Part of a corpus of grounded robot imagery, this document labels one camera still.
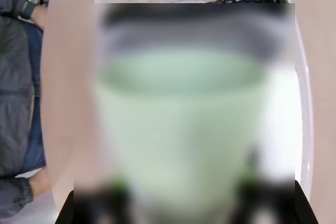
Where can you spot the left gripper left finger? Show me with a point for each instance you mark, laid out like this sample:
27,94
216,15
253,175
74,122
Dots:
99,205

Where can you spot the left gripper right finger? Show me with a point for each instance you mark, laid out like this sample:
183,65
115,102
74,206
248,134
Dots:
275,205

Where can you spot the pale green plastic cup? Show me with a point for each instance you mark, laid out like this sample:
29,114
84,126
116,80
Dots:
178,119

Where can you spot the person's right forearm grey sleeve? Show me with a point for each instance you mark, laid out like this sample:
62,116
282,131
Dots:
15,197

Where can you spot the person's right hand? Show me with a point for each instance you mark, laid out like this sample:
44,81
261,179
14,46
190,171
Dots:
39,186

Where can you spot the person's left hand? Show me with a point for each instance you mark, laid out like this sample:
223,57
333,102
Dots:
40,16

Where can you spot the blue jeans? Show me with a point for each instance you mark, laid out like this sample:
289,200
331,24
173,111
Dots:
35,77

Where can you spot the grey zip jacket torso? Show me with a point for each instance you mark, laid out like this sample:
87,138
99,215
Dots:
13,90

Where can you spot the dark wrist watch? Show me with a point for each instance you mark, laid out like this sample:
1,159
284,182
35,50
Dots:
30,6

